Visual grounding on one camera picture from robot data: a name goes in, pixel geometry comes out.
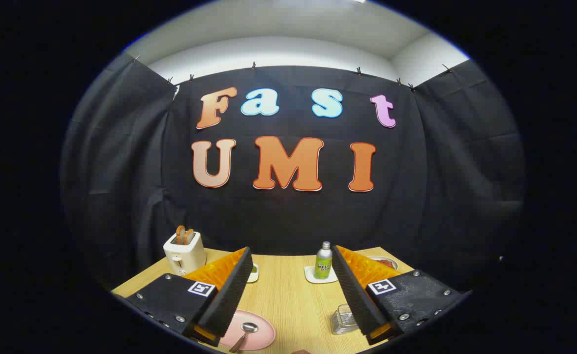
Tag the green soda bottle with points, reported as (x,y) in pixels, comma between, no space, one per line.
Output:
(323,263)

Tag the pink round plate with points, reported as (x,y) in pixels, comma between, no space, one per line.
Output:
(263,334)

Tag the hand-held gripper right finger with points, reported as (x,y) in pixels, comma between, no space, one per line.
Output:
(354,295)

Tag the white oval plate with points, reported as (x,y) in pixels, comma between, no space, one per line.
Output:
(390,260)

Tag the row of black cloth clips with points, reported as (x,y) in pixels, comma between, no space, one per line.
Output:
(253,65)

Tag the white square coaster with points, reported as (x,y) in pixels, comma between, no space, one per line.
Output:
(310,276)

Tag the red meat piece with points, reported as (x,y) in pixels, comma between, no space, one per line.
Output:
(385,263)

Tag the black backdrop cloth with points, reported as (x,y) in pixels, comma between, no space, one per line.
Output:
(293,216)

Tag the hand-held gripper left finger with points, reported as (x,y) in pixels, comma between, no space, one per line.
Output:
(229,295)

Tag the white divided snack dish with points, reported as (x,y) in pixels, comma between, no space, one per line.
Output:
(254,275)

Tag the cream white toaster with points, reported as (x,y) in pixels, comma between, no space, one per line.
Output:
(186,256)

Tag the brown toast slice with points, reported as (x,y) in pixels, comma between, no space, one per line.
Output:
(189,237)
(180,234)

